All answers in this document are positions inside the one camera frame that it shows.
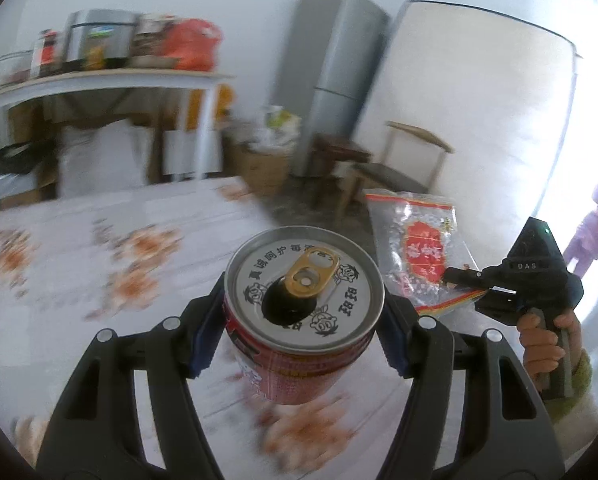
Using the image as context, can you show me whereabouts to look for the red-orange plastic bag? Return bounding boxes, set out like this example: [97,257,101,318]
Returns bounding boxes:
[161,19,225,72]

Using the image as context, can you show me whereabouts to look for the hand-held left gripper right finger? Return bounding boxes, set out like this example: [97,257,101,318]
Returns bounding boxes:
[376,292,564,480]

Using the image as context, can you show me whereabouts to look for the person's right forearm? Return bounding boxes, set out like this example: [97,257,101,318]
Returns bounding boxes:
[544,350,598,466]

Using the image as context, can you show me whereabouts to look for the silver refrigerator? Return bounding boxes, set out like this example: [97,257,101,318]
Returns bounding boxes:
[274,0,392,178]

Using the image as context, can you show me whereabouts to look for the silver rice cooker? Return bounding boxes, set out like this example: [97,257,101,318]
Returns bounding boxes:
[62,9,140,72]

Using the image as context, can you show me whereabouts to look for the yellow plastic bag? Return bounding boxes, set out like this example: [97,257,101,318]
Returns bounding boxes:
[186,85,235,131]

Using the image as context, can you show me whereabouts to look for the white mattress with blue edge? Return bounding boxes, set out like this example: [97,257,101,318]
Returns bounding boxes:
[351,0,587,281]

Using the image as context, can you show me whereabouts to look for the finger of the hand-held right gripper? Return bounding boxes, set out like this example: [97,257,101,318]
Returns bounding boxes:
[441,266,502,291]
[471,287,524,323]

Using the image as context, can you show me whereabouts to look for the white box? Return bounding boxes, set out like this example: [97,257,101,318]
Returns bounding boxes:
[161,127,225,181]

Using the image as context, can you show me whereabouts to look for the white plastic bag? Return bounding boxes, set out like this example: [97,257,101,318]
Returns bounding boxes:
[249,125,300,153]

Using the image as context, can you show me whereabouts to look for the person's right hand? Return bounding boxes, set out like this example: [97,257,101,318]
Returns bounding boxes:
[515,307,584,392]

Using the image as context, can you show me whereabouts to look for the white desk with wooden top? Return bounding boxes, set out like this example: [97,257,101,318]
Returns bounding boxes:
[0,69,235,183]

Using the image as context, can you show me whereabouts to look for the glass bowl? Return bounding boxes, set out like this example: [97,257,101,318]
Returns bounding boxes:
[0,52,35,96]

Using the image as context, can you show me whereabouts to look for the black bag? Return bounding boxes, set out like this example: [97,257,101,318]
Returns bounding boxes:
[0,142,45,176]

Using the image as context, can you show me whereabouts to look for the red drink can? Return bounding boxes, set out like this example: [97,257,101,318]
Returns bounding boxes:
[223,227,386,406]

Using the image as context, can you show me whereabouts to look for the grey box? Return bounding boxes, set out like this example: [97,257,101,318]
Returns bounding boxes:
[0,174,42,208]

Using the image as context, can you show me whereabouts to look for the clear packet with red label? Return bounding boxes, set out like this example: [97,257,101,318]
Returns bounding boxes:
[364,188,484,318]

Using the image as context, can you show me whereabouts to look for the white sack with green label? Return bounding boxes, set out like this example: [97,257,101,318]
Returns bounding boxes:
[264,105,302,133]

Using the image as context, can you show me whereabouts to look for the brown cardboard box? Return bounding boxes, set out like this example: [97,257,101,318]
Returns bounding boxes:
[229,140,292,196]

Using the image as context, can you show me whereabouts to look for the dark wooden stool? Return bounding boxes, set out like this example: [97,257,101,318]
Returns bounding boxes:
[306,132,372,196]

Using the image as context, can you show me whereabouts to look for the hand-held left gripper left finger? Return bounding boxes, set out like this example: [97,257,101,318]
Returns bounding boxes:
[36,272,227,480]

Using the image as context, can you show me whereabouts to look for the wooden chair with black seat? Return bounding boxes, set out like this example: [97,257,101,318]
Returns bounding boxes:
[336,120,454,221]

